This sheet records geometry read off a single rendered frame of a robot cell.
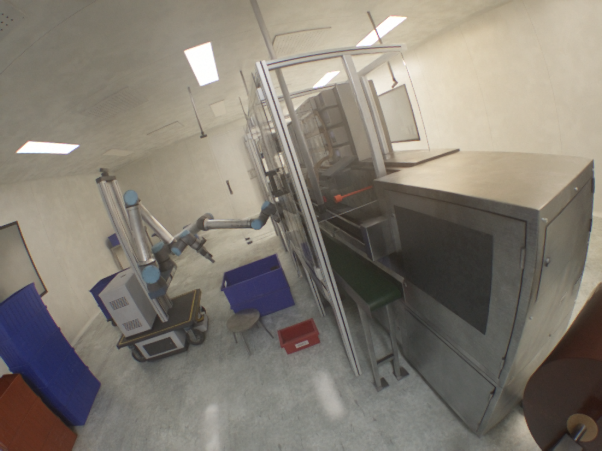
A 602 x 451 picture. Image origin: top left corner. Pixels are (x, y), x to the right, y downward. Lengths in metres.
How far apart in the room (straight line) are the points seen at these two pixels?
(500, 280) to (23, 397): 2.83
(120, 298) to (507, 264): 2.58
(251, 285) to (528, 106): 3.91
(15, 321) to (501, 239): 2.88
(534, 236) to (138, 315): 2.62
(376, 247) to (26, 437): 2.74
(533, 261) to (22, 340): 2.90
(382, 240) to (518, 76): 3.24
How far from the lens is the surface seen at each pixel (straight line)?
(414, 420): 1.52
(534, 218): 0.59
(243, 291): 2.41
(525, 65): 3.84
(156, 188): 7.55
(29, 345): 2.62
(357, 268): 1.31
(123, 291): 2.49
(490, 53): 4.11
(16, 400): 2.52
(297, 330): 2.10
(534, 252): 0.62
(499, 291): 0.74
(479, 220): 0.69
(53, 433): 2.68
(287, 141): 1.06
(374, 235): 1.06
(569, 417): 0.72
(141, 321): 2.59
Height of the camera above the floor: 1.37
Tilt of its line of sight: 17 degrees down
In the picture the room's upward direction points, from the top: 18 degrees counter-clockwise
